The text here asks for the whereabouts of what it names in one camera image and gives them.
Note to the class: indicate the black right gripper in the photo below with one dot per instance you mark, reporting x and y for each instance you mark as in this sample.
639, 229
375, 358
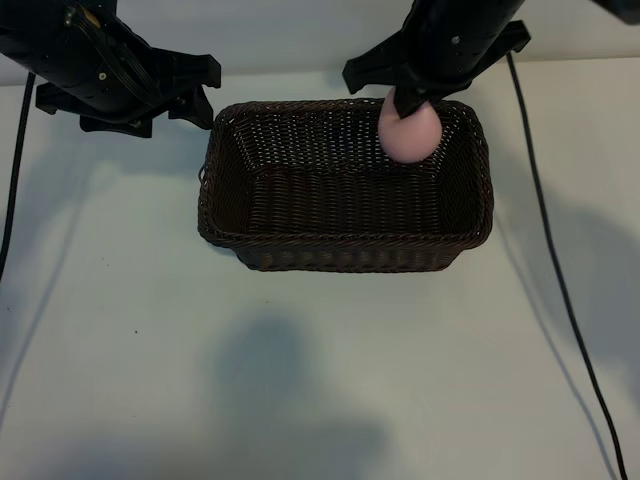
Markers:
450, 45

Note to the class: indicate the pink peach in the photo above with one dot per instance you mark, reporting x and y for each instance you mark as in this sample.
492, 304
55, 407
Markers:
410, 140

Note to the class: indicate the dark brown wicker basket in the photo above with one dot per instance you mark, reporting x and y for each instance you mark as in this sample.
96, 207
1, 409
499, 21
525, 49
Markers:
325, 200

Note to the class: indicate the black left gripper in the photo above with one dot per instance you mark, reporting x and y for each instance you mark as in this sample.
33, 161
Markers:
75, 65

